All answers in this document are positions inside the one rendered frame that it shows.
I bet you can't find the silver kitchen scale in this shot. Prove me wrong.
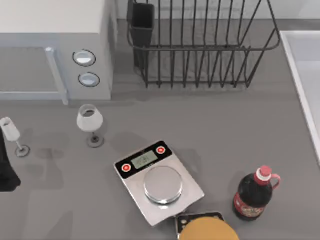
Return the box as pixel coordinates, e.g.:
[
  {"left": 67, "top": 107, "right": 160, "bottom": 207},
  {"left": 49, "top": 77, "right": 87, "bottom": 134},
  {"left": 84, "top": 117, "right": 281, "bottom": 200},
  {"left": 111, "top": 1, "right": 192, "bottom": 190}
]
[{"left": 113, "top": 139, "right": 206, "bottom": 227}]

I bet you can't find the round white wine glass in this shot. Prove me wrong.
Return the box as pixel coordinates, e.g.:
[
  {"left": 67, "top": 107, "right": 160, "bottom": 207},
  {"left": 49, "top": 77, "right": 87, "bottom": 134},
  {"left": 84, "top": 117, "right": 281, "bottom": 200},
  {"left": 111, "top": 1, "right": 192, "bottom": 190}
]
[{"left": 76, "top": 103, "right": 105, "bottom": 148}]

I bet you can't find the round microwave knob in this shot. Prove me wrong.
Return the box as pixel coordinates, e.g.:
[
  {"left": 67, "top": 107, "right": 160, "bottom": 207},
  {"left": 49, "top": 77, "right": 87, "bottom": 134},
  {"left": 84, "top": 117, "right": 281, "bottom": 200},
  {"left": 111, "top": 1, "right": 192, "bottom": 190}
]
[
  {"left": 77, "top": 71, "right": 101, "bottom": 88},
  {"left": 72, "top": 48, "right": 97, "bottom": 68}
]

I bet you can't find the black cutlery holder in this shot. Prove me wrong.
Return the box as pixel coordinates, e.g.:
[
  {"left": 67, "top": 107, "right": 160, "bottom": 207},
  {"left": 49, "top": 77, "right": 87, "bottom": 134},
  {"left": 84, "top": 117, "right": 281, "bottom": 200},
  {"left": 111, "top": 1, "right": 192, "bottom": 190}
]
[{"left": 126, "top": 0, "right": 156, "bottom": 68}]

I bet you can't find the black scale with yellow plate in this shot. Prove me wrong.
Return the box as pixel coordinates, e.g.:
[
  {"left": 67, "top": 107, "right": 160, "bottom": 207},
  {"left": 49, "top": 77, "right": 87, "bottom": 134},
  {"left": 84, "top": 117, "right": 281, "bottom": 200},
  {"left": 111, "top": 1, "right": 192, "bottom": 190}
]
[{"left": 174, "top": 211, "right": 241, "bottom": 240}]

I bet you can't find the dark bottle with red cap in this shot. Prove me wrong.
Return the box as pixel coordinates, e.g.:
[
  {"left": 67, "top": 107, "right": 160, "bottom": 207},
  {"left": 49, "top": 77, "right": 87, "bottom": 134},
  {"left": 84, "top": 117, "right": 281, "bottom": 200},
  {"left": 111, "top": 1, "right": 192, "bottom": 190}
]
[{"left": 232, "top": 165, "right": 282, "bottom": 222}]

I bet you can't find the pale microwave oven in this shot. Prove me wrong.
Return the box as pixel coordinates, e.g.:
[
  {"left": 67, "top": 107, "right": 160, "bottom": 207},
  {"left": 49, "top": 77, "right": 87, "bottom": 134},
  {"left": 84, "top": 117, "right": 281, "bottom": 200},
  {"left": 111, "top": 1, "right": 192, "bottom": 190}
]
[{"left": 0, "top": 0, "right": 118, "bottom": 106}]

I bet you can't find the slim white wine glass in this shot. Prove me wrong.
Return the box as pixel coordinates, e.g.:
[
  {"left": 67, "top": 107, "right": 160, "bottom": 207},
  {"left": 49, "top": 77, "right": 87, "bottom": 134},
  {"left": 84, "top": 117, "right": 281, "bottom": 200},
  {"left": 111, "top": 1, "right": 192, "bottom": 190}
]
[{"left": 0, "top": 116, "right": 31, "bottom": 158}]

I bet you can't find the dark wire dish rack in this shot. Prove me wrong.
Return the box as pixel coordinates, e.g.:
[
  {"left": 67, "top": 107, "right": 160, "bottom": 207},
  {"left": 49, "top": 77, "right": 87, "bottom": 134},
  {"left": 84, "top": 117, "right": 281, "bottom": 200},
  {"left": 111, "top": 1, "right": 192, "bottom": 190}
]
[{"left": 126, "top": 0, "right": 281, "bottom": 89}]

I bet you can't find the microwave door handle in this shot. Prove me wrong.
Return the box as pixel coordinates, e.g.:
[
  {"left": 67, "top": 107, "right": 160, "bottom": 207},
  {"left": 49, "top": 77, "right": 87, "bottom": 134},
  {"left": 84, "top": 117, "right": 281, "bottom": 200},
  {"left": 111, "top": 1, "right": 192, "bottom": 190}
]
[{"left": 45, "top": 47, "right": 69, "bottom": 106}]

